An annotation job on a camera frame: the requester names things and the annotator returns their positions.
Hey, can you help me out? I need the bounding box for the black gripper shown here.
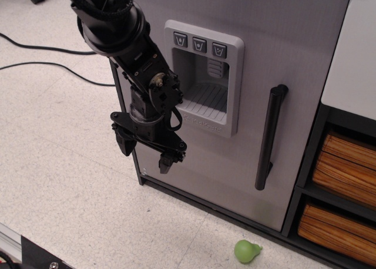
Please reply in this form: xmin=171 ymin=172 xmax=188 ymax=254
xmin=110 ymin=112 xmax=187 ymax=174

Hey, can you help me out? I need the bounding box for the grey toy fridge door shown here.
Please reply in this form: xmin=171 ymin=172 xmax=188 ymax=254
xmin=109 ymin=0 xmax=353 ymax=233

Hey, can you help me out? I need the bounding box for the black fridge door handle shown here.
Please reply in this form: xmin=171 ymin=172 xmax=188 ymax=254
xmin=255 ymin=84 xmax=288 ymax=190

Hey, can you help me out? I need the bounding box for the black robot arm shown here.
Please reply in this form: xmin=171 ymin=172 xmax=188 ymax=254
xmin=70 ymin=0 xmax=187 ymax=174

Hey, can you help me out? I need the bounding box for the grey water dispenser panel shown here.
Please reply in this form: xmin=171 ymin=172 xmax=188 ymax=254
xmin=164 ymin=20 xmax=245 ymax=138

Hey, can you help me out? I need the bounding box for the green toy pear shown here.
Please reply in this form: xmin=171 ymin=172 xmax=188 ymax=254
xmin=234 ymin=240 xmax=263 ymax=263

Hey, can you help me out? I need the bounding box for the dark grey shelf unit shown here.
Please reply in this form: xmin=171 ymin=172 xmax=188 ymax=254
xmin=282 ymin=105 xmax=375 ymax=268

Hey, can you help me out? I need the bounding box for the white cabinet top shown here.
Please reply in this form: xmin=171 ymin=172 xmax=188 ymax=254
xmin=321 ymin=0 xmax=375 ymax=120

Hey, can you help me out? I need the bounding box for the black floor cable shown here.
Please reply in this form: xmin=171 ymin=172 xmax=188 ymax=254
xmin=0 ymin=62 xmax=116 ymax=87
xmin=0 ymin=32 xmax=98 ymax=56

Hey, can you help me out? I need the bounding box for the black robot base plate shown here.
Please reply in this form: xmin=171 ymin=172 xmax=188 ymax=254
xmin=21 ymin=236 xmax=72 ymax=269

